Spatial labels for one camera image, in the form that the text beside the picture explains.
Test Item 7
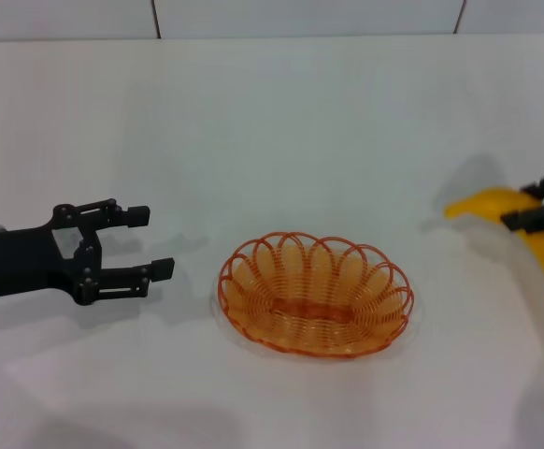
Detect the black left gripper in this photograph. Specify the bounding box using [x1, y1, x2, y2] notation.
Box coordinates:
[0, 198, 177, 308]

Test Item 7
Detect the yellow banana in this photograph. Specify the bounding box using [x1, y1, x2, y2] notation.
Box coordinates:
[443, 186, 544, 342]

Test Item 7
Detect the orange wire basket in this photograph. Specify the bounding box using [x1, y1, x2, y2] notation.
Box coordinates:
[218, 230, 416, 360]

